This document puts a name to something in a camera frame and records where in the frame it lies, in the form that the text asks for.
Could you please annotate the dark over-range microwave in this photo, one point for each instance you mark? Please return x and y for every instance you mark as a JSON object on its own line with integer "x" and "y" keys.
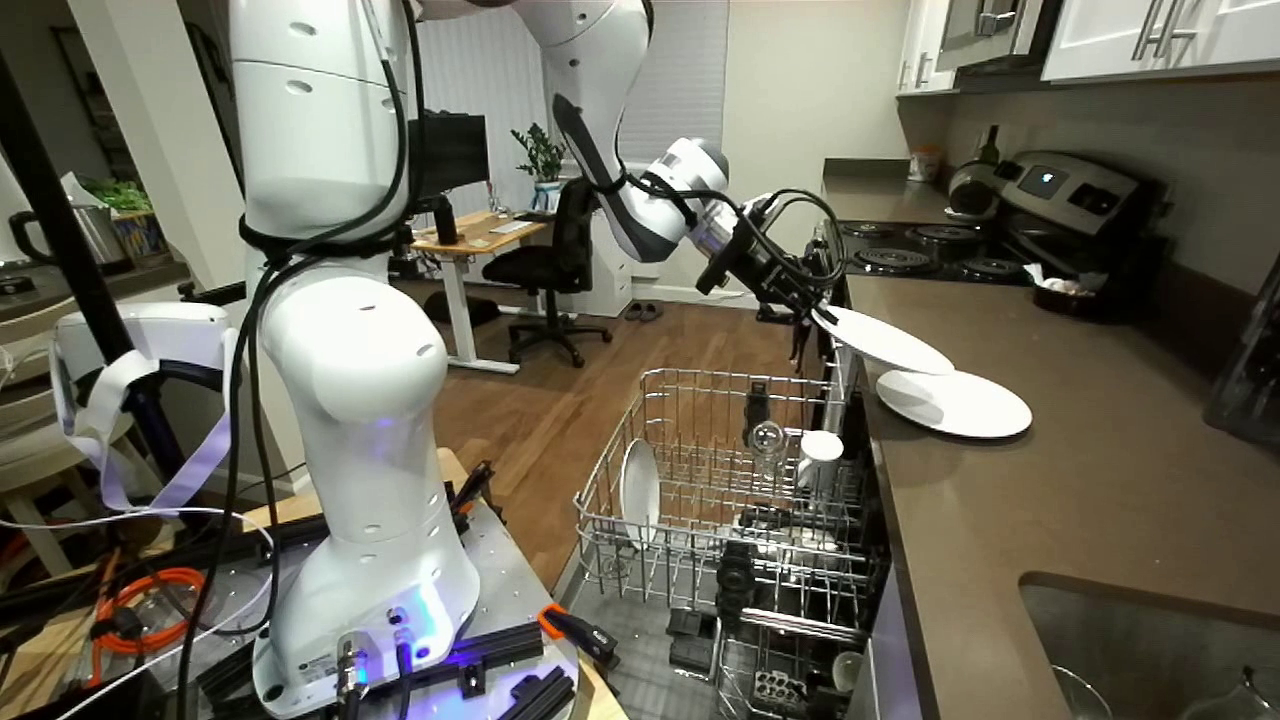
{"x": 994, "y": 28}

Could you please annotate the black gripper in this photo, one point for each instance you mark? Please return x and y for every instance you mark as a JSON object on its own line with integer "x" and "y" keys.
{"x": 783, "y": 267}

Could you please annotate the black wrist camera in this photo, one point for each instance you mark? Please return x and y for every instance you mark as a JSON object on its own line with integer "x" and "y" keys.
{"x": 712, "y": 279}

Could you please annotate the black computer monitor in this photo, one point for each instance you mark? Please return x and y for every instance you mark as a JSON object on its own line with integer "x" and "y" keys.
{"x": 453, "y": 152}

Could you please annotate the black office chair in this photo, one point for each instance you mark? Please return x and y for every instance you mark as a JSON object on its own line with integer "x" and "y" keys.
{"x": 566, "y": 246}

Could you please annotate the metal dish rack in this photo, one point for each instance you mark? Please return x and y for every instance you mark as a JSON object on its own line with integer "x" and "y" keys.
{"x": 641, "y": 667}

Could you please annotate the black camera stand pole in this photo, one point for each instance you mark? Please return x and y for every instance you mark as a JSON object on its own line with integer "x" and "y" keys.
{"x": 66, "y": 255}

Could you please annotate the black steel kitchen stove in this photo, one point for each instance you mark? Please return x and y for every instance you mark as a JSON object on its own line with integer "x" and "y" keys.
{"x": 1064, "y": 194}

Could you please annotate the clear drinking glass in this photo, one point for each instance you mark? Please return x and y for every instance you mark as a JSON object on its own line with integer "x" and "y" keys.
{"x": 766, "y": 436}
{"x": 1081, "y": 692}
{"x": 1233, "y": 703}

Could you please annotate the green potted plant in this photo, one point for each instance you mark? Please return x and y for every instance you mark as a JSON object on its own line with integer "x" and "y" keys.
{"x": 541, "y": 152}

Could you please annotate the black clamp bar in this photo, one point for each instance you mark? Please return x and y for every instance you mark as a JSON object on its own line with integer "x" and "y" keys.
{"x": 515, "y": 692}

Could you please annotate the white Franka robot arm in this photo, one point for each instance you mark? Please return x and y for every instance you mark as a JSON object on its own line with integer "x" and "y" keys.
{"x": 354, "y": 384}

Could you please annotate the black cutlery basket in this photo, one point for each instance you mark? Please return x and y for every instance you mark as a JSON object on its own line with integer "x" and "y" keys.
{"x": 739, "y": 580}

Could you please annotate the white cup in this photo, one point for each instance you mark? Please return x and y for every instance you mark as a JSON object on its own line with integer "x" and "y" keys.
{"x": 822, "y": 454}

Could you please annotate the white drawer unit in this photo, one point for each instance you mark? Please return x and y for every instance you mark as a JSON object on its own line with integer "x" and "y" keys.
{"x": 611, "y": 284}

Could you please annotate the white upper wall cabinet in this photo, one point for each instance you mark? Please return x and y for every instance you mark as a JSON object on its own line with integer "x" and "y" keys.
{"x": 922, "y": 47}
{"x": 1163, "y": 33}

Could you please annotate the black dish with white paper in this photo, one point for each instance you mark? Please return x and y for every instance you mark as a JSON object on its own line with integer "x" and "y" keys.
{"x": 1081, "y": 295}

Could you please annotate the wooden top desk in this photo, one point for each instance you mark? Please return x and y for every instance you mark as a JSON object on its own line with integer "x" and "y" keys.
{"x": 480, "y": 233}

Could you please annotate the steel kitchen sink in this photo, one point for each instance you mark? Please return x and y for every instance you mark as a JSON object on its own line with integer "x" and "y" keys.
{"x": 1144, "y": 646}

